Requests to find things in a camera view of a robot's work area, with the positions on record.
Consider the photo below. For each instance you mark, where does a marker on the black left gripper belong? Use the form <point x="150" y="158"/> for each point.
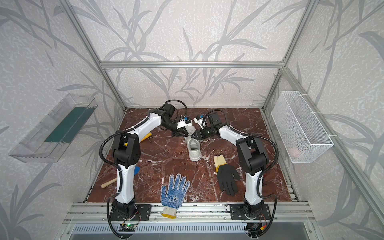
<point x="178" y="132"/>

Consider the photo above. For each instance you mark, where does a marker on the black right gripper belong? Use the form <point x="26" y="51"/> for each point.
<point x="201" y="133"/>

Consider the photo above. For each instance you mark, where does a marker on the grey-white shoelace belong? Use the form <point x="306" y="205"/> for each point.
<point x="189" y="138"/>

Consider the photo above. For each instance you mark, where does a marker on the white leather sneaker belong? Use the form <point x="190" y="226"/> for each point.
<point x="194" y="149"/>

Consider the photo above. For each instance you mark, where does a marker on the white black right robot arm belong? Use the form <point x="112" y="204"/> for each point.
<point x="256" y="154"/>

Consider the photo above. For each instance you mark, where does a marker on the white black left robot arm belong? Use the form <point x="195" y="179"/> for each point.
<point x="122" y="149"/>

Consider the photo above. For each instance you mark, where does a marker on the yellow plastic spatula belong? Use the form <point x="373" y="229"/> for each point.
<point x="144" y="138"/>

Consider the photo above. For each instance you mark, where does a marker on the black yellow work glove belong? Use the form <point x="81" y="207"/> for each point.
<point x="227" y="176"/>

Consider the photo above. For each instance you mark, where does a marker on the blue dotted knit glove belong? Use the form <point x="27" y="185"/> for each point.
<point x="173" y="194"/>

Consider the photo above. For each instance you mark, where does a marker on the pink object in basket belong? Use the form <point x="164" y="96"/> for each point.
<point x="295" y="153"/>

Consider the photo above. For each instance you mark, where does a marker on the right wiring connector board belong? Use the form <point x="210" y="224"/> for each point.
<point x="255" y="227"/>

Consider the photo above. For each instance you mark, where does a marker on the green lit circuit board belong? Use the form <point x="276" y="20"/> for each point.
<point x="127" y="227"/>

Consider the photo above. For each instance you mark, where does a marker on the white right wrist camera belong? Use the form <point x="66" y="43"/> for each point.
<point x="201" y="121"/>

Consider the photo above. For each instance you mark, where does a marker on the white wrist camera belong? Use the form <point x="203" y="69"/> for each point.
<point x="184" y="122"/>
<point x="201" y="121"/>

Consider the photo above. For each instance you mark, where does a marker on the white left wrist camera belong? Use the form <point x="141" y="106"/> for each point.
<point x="184" y="122"/>

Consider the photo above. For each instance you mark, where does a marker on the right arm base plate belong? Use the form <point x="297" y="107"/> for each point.
<point x="246" y="212"/>

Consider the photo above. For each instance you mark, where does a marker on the white wire mesh basket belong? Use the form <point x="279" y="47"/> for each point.
<point x="299" y="127"/>

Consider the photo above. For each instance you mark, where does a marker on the wooden handled brush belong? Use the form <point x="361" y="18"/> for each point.
<point x="106" y="184"/>

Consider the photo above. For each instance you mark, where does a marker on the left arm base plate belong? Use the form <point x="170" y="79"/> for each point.
<point x="140" y="212"/>

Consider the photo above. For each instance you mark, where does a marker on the clear plastic wall bin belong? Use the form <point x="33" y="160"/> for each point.
<point x="47" y="142"/>

